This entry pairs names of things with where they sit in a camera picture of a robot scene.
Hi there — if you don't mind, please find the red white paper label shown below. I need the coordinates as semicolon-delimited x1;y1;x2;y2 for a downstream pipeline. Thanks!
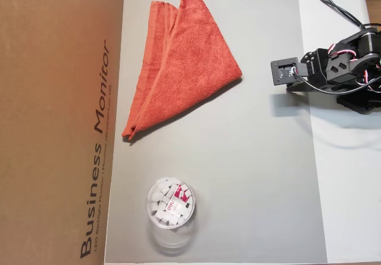
165;184;193;220

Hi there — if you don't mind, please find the grey table mat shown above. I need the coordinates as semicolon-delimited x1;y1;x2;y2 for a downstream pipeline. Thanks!
104;0;328;264

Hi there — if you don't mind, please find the white eraser cubes heap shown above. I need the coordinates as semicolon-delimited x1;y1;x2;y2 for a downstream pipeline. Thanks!
148;180;196;227

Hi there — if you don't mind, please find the black wrist camera board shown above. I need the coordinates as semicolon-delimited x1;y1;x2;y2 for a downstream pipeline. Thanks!
270;57;300;86

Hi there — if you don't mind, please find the orange terry towel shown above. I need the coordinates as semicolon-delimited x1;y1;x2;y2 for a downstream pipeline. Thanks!
121;0;243;141

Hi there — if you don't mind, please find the clear plastic jar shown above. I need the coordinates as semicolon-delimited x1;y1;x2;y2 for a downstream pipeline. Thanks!
145;176;198;256

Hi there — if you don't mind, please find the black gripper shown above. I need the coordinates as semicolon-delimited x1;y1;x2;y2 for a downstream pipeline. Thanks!
285;48;330;95

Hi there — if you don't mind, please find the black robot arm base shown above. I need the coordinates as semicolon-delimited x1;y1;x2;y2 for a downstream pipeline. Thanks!
336;93;381;115

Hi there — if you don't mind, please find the brown cardboard monitor box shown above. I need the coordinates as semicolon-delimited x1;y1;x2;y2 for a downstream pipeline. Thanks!
0;0;126;265

